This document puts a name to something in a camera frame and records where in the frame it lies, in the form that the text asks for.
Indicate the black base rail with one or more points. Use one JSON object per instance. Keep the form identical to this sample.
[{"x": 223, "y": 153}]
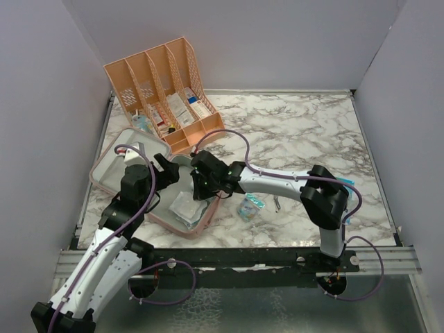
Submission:
[{"x": 229, "y": 268}]

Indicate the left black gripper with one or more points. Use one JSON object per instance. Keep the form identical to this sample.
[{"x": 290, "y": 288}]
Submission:
[{"x": 170, "y": 173}]

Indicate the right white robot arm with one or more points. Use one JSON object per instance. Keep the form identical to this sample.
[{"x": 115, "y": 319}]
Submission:
[{"x": 324, "y": 198}]

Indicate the blue patterned pouch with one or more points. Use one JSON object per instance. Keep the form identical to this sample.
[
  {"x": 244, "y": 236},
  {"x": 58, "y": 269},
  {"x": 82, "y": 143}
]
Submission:
[{"x": 143, "y": 123}]

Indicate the blue white medicine box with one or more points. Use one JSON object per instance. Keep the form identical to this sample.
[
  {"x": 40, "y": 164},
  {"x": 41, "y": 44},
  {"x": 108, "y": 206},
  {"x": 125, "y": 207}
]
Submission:
[{"x": 196, "y": 104}]

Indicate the orange plastic file organizer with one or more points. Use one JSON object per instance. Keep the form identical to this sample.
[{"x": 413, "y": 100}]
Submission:
[{"x": 149, "y": 76}]

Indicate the black handled scissors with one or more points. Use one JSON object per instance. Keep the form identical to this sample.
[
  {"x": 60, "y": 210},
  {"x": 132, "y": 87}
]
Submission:
[{"x": 277, "y": 203}]

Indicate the red white medicine box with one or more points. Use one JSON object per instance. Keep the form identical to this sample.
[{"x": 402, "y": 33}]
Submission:
[{"x": 158, "y": 115}]

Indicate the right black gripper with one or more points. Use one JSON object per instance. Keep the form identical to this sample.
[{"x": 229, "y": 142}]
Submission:
[{"x": 198, "y": 193}]

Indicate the white gauze pack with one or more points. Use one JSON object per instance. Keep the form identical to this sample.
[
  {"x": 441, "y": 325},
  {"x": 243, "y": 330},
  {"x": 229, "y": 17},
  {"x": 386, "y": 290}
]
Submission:
[{"x": 186, "y": 208}]

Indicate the clear bandage bag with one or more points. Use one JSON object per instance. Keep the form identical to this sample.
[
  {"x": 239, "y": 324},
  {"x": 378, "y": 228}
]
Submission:
[{"x": 247, "y": 210}]

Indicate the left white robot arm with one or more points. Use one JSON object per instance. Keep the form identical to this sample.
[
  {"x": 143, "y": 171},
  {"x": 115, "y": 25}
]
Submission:
[{"x": 113, "y": 255}]

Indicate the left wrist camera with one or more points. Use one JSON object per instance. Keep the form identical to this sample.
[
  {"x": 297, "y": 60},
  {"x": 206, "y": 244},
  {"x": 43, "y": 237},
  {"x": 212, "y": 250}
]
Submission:
[{"x": 130, "y": 157}]

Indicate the alcohol wipes bag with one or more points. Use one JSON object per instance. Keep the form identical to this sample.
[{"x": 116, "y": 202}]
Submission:
[{"x": 190, "y": 224}]

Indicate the pink medicine kit case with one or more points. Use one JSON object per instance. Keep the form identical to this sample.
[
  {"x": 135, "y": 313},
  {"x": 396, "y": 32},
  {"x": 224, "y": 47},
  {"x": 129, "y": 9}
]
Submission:
[{"x": 131, "y": 185}]

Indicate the teal bandage packet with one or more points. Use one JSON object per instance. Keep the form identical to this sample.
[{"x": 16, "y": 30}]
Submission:
[{"x": 255, "y": 201}]

